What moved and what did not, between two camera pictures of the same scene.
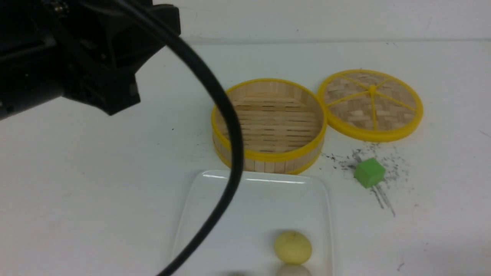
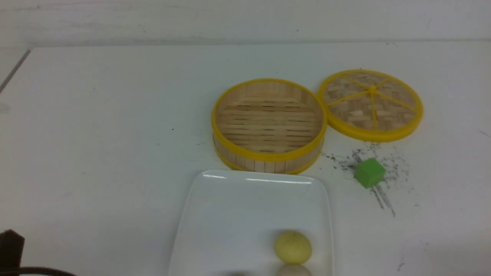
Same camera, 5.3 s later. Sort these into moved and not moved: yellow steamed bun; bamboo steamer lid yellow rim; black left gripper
Moved: black left gripper
Not moved: yellow steamed bun; bamboo steamer lid yellow rim
